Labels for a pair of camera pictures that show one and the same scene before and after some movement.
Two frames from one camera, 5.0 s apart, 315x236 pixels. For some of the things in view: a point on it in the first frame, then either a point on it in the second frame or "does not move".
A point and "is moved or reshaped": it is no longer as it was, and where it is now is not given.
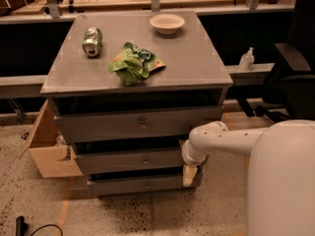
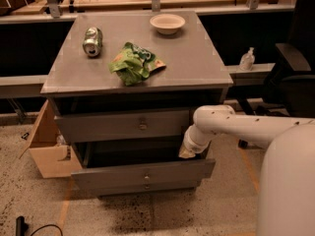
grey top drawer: (133, 124) does not move
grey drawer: (131, 158) is moved or reshaped
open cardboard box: (51, 158) does not move
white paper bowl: (166, 24) does not move
